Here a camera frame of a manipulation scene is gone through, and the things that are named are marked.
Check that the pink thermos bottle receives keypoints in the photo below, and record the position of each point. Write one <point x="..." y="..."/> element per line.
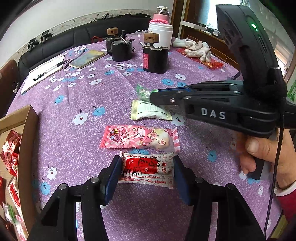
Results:
<point x="162" y="15"/>

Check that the pink cartoon snack packet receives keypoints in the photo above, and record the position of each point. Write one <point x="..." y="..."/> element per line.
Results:
<point x="141" y="137"/>

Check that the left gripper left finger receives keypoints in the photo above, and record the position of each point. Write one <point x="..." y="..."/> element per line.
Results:
<point x="110" y="179"/>

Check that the cream white snack packet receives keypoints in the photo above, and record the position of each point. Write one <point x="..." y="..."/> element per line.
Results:
<point x="142" y="109"/>

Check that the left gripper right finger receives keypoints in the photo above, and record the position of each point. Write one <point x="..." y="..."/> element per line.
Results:
<point x="184" y="180"/>

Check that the black pen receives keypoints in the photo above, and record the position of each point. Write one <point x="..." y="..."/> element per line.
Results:
<point x="57" y="66"/>

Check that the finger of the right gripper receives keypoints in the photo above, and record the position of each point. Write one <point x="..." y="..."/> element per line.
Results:
<point x="176" y="89"/>
<point x="164" y="98"/>

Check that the red plastic bag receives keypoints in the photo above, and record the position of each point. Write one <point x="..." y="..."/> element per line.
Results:
<point x="213" y="64"/>

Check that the purple floral tablecloth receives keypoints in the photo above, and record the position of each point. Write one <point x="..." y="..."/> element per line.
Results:
<point x="74" y="108"/>

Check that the white plastic jar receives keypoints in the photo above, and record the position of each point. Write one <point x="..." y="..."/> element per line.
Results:
<point x="165" y="32"/>

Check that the cardboard box tray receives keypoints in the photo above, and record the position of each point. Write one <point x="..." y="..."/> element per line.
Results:
<point x="18" y="132"/>

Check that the green candy wrapper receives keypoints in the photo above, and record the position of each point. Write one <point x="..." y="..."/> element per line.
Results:
<point x="144" y="94"/>

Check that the brown armchair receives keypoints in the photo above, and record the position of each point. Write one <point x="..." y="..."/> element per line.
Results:
<point x="8" y="85"/>

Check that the large white red snack packet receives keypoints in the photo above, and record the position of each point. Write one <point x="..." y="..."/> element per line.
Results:
<point x="155" y="169"/>

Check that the person's right hand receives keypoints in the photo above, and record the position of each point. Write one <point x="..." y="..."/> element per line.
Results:
<point x="250" y="147"/>

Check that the white cloth gloves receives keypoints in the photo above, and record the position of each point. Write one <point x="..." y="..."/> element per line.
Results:
<point x="194" y="49"/>

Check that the black leather sofa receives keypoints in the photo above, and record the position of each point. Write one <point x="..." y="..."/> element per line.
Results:
<point x="78" y="36"/>

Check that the white red sauce packet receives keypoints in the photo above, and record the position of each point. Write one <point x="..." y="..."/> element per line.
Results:
<point x="14" y="193"/>

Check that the clear green-edged cracker packet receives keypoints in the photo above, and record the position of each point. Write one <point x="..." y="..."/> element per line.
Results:
<point x="9" y="213"/>

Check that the black grinder with red label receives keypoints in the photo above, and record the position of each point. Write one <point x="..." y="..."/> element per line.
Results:
<point x="155" y="59"/>

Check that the white paper pad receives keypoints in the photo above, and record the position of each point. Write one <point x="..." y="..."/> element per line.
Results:
<point x="41" y="72"/>

